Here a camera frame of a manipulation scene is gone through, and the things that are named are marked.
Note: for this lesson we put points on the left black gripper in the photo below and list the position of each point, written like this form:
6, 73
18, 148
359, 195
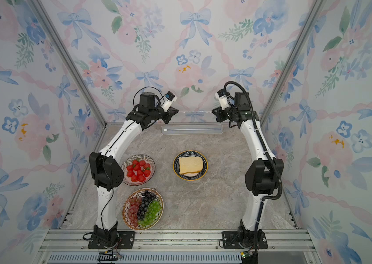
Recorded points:
171, 113

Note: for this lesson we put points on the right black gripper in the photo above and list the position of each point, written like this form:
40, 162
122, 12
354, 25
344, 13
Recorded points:
220, 113

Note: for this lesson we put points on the cream plastic wrap dispenser box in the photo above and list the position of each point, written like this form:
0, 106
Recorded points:
192, 129

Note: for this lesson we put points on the dark blue yellow-rimmed plate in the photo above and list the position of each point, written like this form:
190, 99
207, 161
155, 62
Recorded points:
194, 176

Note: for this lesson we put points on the round plate with grapes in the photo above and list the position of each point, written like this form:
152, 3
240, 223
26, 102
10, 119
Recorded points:
143, 208

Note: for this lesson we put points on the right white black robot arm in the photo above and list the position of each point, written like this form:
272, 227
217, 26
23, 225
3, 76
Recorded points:
261, 178

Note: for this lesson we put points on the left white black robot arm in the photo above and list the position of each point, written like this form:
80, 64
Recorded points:
105, 165

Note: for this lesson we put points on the slice of bread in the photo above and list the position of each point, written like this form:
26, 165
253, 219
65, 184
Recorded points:
190, 165

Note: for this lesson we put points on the red strawberries pile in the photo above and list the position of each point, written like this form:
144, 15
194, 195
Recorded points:
138, 171

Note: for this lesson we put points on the glass bowl with striped rim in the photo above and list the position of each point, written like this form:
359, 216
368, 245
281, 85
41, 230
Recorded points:
129, 160

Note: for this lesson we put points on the mixed colour grapes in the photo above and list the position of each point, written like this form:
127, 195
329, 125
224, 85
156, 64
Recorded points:
143, 208

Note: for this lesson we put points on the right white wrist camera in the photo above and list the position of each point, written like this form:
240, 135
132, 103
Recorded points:
222, 97

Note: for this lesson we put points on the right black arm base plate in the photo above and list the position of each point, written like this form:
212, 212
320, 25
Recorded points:
246, 241

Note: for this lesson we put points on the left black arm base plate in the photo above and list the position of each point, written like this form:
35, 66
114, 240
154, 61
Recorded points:
112, 240

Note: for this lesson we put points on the aluminium mounting rail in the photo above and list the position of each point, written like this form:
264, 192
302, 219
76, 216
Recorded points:
276, 246

